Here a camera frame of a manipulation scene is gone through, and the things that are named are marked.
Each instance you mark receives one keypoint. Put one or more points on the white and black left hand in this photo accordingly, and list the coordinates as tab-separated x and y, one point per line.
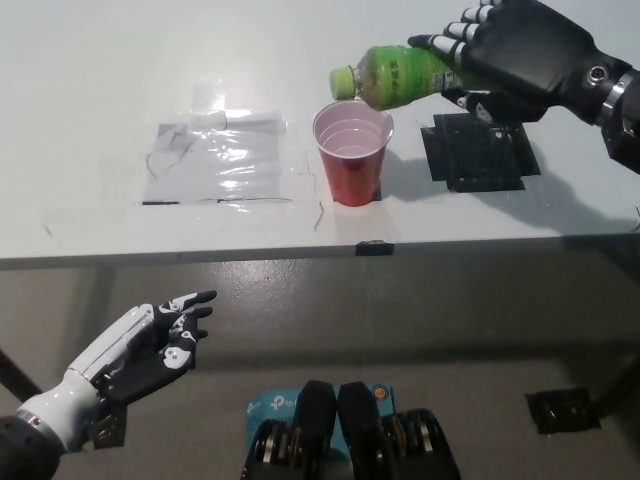
125	355

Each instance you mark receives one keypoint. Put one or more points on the black right hand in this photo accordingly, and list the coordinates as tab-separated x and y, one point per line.
540	55

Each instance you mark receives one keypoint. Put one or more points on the green plastic bottle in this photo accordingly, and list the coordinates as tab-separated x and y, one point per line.
400	75

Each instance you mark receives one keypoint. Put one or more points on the red plastic cup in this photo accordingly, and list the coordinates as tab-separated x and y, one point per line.
352	170

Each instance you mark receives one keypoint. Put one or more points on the black table leg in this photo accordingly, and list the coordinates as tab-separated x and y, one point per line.
620	392
20	375

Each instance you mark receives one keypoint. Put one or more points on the black tape square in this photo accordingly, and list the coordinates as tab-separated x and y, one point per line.
475	155

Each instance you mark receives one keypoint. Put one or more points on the teal cardboard box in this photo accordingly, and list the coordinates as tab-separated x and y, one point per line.
265	405

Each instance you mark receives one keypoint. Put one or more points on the clear plastic sheet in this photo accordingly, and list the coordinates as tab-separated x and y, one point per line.
225	160

